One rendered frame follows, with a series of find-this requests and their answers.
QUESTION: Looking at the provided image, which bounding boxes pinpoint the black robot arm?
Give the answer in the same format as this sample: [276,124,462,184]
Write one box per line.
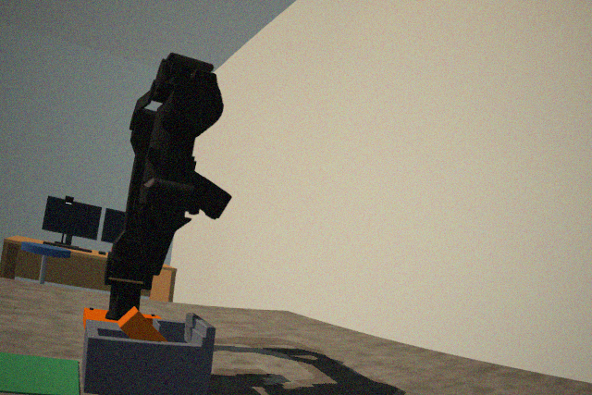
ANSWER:
[104,53,232,321]

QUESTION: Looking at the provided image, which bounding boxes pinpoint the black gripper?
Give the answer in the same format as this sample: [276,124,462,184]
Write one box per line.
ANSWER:
[132,141,202,276]

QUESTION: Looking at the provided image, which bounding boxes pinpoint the orange l-shaped part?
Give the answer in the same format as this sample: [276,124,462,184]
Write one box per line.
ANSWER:
[117,306,167,342]

